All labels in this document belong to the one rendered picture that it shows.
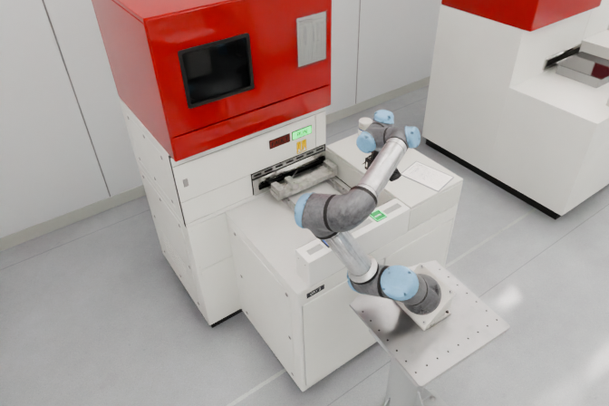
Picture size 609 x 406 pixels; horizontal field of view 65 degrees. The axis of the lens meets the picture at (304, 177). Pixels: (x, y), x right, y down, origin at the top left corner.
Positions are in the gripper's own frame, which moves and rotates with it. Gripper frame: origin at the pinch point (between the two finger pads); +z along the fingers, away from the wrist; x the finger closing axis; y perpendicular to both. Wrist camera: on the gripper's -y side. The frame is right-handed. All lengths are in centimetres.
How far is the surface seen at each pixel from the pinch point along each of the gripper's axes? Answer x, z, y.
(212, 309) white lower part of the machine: 62, 91, 58
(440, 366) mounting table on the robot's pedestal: 24, 29, -59
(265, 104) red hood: 22, -24, 54
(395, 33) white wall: -210, 42, 207
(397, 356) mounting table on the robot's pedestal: 33, 29, -48
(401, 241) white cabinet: -12.1, 33.2, -3.9
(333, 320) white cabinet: 27, 60, -4
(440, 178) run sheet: -40.8, 13.9, 2.3
